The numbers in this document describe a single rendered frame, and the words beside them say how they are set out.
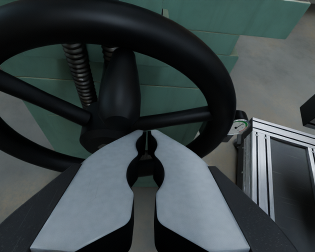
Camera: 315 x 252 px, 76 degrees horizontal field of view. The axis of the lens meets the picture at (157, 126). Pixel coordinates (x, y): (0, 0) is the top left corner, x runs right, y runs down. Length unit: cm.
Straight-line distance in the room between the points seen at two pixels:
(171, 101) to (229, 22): 20
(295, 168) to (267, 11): 88
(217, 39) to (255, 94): 132
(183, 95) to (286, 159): 79
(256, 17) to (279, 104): 137
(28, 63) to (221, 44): 35
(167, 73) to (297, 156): 92
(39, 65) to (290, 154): 109
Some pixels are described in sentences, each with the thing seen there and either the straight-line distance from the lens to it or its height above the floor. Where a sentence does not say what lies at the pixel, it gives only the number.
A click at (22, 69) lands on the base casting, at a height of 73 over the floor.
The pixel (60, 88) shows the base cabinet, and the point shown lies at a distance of 48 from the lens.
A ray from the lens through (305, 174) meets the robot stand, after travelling 118.
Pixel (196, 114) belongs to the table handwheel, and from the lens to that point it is 22.
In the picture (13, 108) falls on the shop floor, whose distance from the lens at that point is 144.
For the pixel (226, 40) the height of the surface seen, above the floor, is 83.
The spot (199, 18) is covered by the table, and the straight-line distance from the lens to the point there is 36.
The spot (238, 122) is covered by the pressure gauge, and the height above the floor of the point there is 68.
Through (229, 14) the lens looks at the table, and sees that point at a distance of 37.
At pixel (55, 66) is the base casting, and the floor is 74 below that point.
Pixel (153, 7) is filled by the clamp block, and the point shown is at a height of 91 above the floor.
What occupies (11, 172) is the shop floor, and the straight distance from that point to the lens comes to 123.
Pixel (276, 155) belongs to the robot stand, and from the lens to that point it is 114.
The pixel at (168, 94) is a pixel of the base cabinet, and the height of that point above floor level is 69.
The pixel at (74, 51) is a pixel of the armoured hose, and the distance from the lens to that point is 25.
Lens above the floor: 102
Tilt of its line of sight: 56 degrees down
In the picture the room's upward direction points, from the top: 13 degrees clockwise
